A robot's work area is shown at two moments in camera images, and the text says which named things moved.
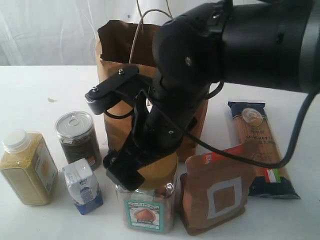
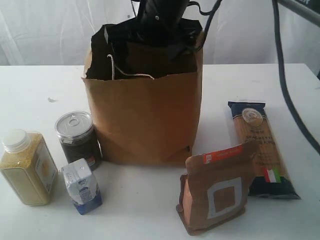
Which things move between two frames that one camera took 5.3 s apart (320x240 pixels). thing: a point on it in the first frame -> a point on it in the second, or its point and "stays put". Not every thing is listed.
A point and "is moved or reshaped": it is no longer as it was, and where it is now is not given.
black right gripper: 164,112 -> 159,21
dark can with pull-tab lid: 78,135 stays put
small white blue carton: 83,186 stays put
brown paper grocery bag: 120,44 is moved or reshaped
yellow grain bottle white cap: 28,162 stays put
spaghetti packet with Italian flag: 254,128 stays put
